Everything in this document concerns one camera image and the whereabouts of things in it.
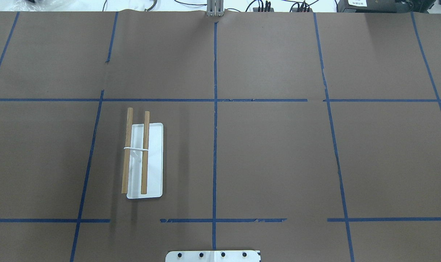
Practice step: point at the white camera mast pedestal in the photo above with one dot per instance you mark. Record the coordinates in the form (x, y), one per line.
(214, 256)

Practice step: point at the black box on table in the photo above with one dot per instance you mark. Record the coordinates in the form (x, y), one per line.
(384, 6)

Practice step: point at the aluminium frame post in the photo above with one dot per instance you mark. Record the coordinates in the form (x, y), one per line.
(215, 8)

